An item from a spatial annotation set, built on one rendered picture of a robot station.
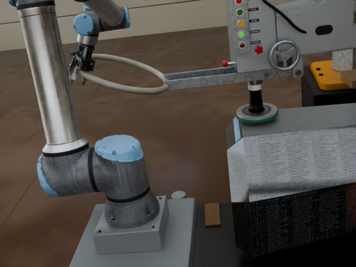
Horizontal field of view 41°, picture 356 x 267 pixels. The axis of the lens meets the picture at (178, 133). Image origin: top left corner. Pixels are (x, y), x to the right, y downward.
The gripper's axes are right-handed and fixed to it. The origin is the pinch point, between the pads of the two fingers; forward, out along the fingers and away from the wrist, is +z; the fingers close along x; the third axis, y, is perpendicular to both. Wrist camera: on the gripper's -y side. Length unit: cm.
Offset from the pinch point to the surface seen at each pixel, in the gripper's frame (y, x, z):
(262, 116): 45, 81, -4
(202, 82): 25, 54, -13
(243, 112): 34, 79, -1
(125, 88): 22.3, 13.0, -6.7
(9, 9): -668, 169, 128
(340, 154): 82, 102, -2
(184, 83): 21, 47, -10
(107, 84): 17.7, 6.1, -6.5
